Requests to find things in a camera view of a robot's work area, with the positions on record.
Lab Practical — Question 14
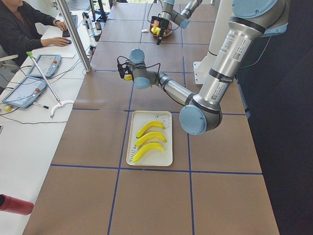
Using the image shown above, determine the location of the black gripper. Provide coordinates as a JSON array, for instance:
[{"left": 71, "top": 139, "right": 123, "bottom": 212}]
[
  {"left": 151, "top": 16, "right": 169, "bottom": 45},
  {"left": 116, "top": 56, "right": 133, "bottom": 79}
]

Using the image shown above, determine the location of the curved yellow banana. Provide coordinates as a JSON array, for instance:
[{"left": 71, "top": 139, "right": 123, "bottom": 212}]
[{"left": 136, "top": 120, "right": 165, "bottom": 139}]

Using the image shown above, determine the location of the large yellow banana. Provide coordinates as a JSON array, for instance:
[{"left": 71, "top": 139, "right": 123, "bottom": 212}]
[{"left": 135, "top": 131, "right": 167, "bottom": 147}]

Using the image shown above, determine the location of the greenish yellow banana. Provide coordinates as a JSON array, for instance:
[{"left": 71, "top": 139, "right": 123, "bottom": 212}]
[{"left": 133, "top": 142, "right": 165, "bottom": 163}]

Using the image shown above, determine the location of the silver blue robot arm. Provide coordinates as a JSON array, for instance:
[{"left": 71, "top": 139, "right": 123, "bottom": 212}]
[
  {"left": 117, "top": 0, "right": 290, "bottom": 135},
  {"left": 151, "top": 0, "right": 202, "bottom": 45}
]

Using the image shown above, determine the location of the brown wicker basket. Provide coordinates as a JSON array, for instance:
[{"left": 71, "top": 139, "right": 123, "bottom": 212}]
[{"left": 149, "top": 22, "right": 173, "bottom": 37}]

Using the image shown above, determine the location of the small yellow banana underneath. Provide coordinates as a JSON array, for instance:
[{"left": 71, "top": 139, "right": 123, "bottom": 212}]
[{"left": 151, "top": 25, "right": 161, "bottom": 36}]

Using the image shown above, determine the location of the black keyboard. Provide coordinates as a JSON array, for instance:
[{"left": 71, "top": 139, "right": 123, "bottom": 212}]
[{"left": 62, "top": 14, "right": 79, "bottom": 38}]

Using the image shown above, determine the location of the reacher grabber stick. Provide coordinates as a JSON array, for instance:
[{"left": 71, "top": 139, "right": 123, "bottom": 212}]
[{"left": 26, "top": 51, "right": 74, "bottom": 118}]

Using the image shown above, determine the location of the upper teach pendant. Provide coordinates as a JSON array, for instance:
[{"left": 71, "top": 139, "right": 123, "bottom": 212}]
[{"left": 27, "top": 54, "right": 61, "bottom": 79}]

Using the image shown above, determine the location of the teach pendant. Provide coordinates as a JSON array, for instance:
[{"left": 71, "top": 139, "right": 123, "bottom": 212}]
[
  {"left": 2, "top": 76, "right": 47, "bottom": 109},
  {"left": 27, "top": 54, "right": 61, "bottom": 79}
]

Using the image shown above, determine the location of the black marker pen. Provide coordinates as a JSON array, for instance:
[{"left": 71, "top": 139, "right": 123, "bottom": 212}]
[{"left": 33, "top": 102, "right": 49, "bottom": 109}]

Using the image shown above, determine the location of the cream bear tray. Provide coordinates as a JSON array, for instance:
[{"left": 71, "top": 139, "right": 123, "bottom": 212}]
[{"left": 126, "top": 111, "right": 173, "bottom": 166}]

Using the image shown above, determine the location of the lower teach pendant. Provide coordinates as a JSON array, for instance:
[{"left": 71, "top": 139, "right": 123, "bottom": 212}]
[{"left": 2, "top": 76, "right": 47, "bottom": 109}]

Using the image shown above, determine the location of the seated person in black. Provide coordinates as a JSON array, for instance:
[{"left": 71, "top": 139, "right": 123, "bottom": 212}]
[{"left": 0, "top": 0, "right": 68, "bottom": 66}]

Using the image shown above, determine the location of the small yellow block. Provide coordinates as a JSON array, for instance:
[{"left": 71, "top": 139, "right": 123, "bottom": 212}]
[{"left": 5, "top": 106, "right": 12, "bottom": 112}]

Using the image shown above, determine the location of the red bottle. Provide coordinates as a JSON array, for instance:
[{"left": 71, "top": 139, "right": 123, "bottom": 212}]
[{"left": 0, "top": 194, "right": 34, "bottom": 215}]

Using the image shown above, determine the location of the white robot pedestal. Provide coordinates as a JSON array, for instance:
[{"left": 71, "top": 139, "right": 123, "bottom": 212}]
[{"left": 193, "top": 0, "right": 232, "bottom": 85}]

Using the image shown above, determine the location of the aluminium frame post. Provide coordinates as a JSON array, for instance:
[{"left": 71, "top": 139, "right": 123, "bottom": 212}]
[{"left": 56, "top": 0, "right": 92, "bottom": 73}]

